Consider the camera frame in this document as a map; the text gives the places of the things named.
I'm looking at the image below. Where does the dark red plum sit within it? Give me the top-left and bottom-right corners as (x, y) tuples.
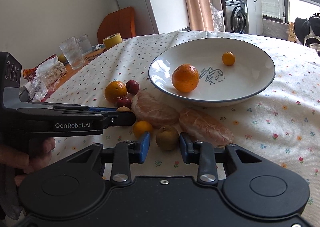
(126, 80), (140, 95)
(116, 96), (132, 109)

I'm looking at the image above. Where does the small orange kumquat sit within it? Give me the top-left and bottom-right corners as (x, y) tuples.
(132, 121), (153, 139)

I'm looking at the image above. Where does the peeled pomelo segment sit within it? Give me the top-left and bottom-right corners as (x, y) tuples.
(132, 91), (180, 129)
(179, 108), (234, 147)

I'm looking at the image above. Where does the brown longan fruit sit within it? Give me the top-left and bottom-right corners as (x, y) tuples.
(156, 125), (179, 151)

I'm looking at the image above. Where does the pale longan fruit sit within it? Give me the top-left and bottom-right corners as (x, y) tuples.
(117, 106), (131, 112)

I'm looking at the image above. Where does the person's left hand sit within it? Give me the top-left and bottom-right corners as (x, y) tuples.
(1, 137), (55, 186)

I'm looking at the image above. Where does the mandarin on tablecloth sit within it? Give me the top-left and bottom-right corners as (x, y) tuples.
(104, 81), (127, 103)

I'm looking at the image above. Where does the snack bag with nuts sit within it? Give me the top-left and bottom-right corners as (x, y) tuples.
(22, 55), (67, 102)

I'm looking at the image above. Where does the white plate with blue rim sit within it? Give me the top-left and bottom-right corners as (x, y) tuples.
(148, 38), (276, 107)

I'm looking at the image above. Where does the yellow tape roll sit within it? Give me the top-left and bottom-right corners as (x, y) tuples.
(103, 33), (123, 50)

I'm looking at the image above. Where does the large mandarin in plate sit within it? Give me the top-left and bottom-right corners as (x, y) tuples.
(171, 64), (200, 93)

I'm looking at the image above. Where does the clear drinking glass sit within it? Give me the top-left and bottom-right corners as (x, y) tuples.
(59, 36), (85, 70)
(76, 34), (92, 56)

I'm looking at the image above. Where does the floral white tablecloth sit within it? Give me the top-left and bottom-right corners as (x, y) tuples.
(49, 31), (319, 226)

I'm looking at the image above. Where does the orange chair back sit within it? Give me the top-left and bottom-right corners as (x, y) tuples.
(97, 6), (136, 43)

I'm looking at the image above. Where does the small kumquat in plate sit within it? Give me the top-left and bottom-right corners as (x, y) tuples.
(222, 52), (236, 66)

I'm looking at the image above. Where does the crumpled clear plastic bag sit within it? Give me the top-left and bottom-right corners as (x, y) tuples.
(210, 4), (225, 32)

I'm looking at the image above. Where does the silver washing machine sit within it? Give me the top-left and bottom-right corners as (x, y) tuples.
(221, 0), (248, 34)

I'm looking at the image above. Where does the black clothes pile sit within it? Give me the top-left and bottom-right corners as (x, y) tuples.
(294, 12), (320, 46)

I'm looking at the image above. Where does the white cabinet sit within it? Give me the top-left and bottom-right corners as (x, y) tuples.
(246, 0), (263, 35)

